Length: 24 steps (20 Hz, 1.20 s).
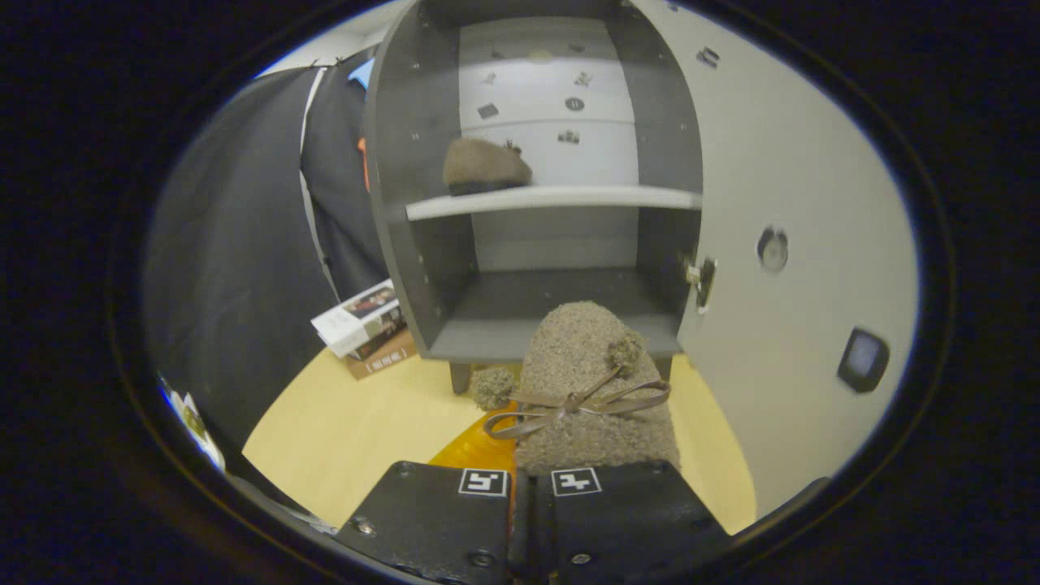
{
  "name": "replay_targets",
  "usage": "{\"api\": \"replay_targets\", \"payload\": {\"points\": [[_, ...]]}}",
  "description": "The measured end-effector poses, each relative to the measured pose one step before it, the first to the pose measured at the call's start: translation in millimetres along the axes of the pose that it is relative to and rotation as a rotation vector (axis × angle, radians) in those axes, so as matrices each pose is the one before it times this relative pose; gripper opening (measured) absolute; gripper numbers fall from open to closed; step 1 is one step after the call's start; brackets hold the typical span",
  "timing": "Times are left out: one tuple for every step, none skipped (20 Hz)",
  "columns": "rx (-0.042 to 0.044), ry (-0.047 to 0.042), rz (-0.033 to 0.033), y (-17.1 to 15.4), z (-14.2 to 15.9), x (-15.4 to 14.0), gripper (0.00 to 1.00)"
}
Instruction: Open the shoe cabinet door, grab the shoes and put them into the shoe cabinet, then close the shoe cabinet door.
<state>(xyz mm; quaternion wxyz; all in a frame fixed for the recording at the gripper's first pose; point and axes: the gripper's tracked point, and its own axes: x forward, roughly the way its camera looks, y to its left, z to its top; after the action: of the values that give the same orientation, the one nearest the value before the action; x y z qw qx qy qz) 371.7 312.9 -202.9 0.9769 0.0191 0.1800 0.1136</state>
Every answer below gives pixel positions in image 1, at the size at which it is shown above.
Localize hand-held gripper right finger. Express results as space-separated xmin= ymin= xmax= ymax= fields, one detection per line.
xmin=520 ymin=459 xmax=732 ymax=585

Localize white shoe cabinet door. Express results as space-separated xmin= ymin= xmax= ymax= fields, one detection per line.
xmin=630 ymin=0 xmax=919 ymax=521

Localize black backdrop cloth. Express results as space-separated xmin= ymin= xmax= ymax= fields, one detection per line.
xmin=142 ymin=49 xmax=391 ymax=456

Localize brown cover book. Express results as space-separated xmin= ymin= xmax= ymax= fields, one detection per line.
xmin=345 ymin=329 xmax=417 ymax=381

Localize dark grey shoe cabinet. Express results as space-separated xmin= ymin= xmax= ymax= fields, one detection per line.
xmin=363 ymin=0 xmax=706 ymax=397

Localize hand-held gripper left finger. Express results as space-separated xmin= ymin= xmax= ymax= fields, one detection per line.
xmin=335 ymin=405 xmax=517 ymax=585

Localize brown fuzzy shoe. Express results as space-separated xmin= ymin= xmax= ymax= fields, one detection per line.
xmin=443 ymin=136 xmax=535 ymax=196
xmin=471 ymin=301 xmax=682 ymax=476

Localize dark cover book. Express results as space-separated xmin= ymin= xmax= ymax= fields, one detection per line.
xmin=353 ymin=315 xmax=409 ymax=360

